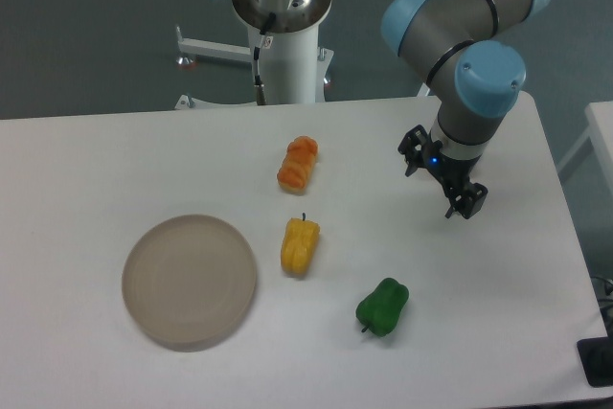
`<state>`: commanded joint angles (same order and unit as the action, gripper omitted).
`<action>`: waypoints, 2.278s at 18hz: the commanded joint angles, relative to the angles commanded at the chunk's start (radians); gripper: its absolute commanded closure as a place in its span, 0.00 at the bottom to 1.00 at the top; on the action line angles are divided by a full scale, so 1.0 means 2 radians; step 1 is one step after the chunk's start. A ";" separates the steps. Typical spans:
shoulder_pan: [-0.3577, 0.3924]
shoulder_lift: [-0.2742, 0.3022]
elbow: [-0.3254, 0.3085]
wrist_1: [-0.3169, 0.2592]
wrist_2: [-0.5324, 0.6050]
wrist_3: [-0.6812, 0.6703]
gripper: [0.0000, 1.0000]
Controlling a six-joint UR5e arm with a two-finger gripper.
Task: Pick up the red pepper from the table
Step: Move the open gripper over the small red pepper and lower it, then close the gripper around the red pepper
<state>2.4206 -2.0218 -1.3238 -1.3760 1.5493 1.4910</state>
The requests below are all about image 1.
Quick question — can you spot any beige round plate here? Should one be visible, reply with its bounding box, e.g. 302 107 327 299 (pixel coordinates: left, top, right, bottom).
122 215 258 352

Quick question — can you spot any white side table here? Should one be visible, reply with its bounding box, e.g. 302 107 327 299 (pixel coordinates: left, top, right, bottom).
556 101 612 190

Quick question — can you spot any green bell pepper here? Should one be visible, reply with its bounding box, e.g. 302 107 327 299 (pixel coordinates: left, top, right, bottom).
355 278 410 337

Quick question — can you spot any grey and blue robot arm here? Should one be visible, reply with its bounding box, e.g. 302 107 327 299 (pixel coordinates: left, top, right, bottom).
231 0 551 218

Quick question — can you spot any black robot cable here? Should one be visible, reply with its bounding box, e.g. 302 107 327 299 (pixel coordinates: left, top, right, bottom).
252 11 277 106

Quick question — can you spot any orange bell pepper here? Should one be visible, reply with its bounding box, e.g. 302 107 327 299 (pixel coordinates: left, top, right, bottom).
277 136 318 194

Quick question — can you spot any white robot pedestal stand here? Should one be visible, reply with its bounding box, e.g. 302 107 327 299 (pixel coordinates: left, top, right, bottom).
175 0 334 105

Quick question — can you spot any yellow bell pepper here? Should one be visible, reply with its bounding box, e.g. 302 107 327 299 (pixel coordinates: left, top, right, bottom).
280 213 320 278

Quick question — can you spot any black device at table edge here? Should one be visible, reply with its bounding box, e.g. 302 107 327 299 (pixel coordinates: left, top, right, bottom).
577 337 612 388

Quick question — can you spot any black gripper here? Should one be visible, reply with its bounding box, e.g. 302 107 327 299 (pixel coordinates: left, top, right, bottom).
397 125 488 219

